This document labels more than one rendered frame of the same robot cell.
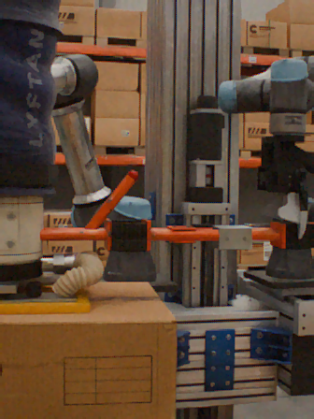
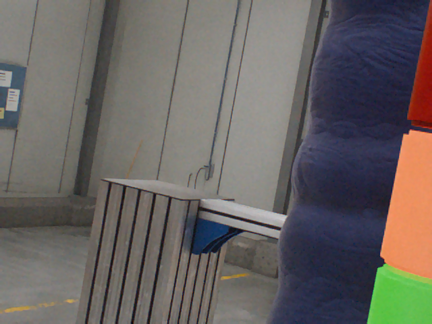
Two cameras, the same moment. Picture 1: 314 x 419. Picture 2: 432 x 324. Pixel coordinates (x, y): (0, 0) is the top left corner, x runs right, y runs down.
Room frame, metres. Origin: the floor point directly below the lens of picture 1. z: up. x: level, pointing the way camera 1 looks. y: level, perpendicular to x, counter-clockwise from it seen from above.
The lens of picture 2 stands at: (0.47, 1.41, 2.27)
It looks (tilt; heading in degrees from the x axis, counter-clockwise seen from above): 4 degrees down; 315
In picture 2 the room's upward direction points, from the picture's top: 10 degrees clockwise
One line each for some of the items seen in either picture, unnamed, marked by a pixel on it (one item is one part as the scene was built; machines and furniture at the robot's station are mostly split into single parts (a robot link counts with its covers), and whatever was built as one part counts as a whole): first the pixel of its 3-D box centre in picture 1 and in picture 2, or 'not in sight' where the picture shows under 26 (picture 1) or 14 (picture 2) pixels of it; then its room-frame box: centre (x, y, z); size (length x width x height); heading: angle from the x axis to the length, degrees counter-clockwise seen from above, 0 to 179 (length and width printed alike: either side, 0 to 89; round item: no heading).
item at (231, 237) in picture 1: (231, 237); not in sight; (1.32, -0.15, 1.21); 0.07 x 0.07 x 0.04; 9
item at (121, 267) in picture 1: (130, 262); not in sight; (1.82, 0.08, 1.09); 0.15 x 0.15 x 0.10
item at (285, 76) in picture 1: (289, 88); not in sight; (1.35, -0.27, 1.52); 0.09 x 0.08 x 0.11; 154
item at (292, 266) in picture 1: (291, 258); not in sight; (1.94, -0.41, 1.09); 0.15 x 0.15 x 0.10
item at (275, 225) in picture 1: (294, 234); not in sight; (1.34, -0.29, 1.21); 0.08 x 0.07 x 0.05; 99
